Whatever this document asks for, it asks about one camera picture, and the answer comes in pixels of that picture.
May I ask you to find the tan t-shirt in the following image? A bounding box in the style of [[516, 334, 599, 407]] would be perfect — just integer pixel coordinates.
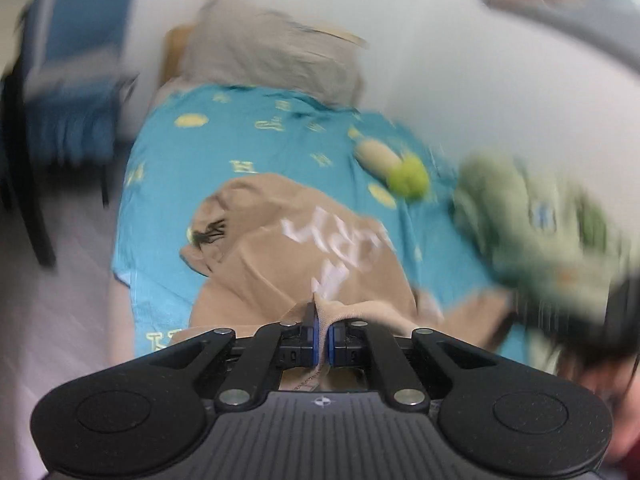
[[169, 173, 516, 392]]

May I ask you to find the turquoise patterned bed sheet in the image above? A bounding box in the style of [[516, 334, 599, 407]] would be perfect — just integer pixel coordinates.
[[111, 84, 527, 362]]

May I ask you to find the green and beige plush toy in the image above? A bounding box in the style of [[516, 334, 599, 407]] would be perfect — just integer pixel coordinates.
[[354, 138, 431, 200]]

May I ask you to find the light green fleece blanket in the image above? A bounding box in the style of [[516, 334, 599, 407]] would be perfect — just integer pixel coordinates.
[[452, 154, 639, 323]]

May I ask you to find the grey pillow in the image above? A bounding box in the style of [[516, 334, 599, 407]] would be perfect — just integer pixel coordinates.
[[180, 0, 362, 107]]

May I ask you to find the blue covered chair near bed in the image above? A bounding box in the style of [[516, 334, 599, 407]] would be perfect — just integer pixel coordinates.
[[1, 0, 137, 268]]

